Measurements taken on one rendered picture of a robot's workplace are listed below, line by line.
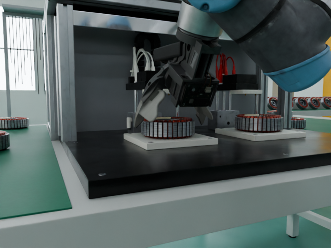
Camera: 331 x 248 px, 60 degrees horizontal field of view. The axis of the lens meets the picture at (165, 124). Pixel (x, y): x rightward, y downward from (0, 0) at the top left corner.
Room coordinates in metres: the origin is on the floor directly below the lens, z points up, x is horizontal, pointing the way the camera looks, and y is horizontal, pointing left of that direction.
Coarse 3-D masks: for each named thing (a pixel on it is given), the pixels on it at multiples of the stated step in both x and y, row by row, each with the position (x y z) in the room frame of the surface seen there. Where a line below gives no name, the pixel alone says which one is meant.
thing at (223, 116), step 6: (216, 114) 0.79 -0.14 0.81; (222, 114) 0.80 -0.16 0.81; (228, 114) 0.80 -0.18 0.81; (234, 114) 0.81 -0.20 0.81; (210, 120) 0.82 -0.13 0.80; (216, 120) 0.79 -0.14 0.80; (222, 120) 0.80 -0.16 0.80; (228, 120) 0.80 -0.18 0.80; (234, 120) 0.81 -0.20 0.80; (210, 126) 0.82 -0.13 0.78; (216, 126) 0.79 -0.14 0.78; (222, 126) 0.80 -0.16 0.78; (228, 126) 0.80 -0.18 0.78
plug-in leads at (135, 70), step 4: (144, 52) 0.72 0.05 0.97; (148, 52) 0.73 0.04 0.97; (136, 56) 0.74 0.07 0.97; (140, 56) 0.74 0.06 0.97; (136, 60) 0.74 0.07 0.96; (148, 60) 0.74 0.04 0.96; (152, 60) 0.72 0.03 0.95; (136, 64) 0.70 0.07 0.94; (148, 64) 0.74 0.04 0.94; (152, 64) 0.72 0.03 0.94; (132, 68) 0.75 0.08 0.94; (136, 68) 0.70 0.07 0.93; (148, 68) 0.71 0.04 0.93; (152, 68) 0.72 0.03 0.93; (132, 72) 0.75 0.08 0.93; (136, 72) 0.70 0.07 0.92; (132, 76) 0.74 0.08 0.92; (136, 76) 0.70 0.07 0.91; (132, 80) 0.74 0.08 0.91; (136, 80) 0.70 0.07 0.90
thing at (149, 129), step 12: (144, 120) 0.58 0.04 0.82; (156, 120) 0.55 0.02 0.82; (168, 120) 0.55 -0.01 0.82; (180, 120) 0.56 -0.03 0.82; (192, 120) 0.59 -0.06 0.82; (144, 132) 0.57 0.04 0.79; (156, 132) 0.55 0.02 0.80; (168, 132) 0.54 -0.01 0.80; (180, 132) 0.55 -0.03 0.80; (192, 132) 0.57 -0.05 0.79
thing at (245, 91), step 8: (224, 80) 0.77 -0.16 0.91; (232, 80) 0.74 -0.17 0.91; (240, 80) 0.73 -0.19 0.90; (248, 80) 0.74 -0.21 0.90; (256, 80) 0.75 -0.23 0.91; (224, 88) 0.77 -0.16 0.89; (232, 88) 0.73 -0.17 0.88; (240, 88) 0.73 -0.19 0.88; (248, 88) 0.74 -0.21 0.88; (256, 88) 0.75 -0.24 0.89; (216, 96) 0.81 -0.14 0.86; (224, 96) 0.82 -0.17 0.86; (216, 104) 0.81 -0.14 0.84; (224, 104) 0.82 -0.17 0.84
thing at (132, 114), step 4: (128, 112) 0.73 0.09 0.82; (132, 112) 0.73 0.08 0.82; (160, 112) 0.73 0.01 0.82; (128, 116) 0.73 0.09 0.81; (132, 116) 0.69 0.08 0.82; (160, 116) 0.72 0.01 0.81; (132, 120) 0.70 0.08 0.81; (132, 124) 0.70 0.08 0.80; (140, 124) 0.70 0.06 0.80; (132, 128) 0.70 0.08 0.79; (136, 128) 0.69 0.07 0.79; (140, 128) 0.70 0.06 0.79; (128, 132) 0.73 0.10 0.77; (132, 132) 0.70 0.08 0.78; (136, 132) 0.69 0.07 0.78; (140, 132) 0.70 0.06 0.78
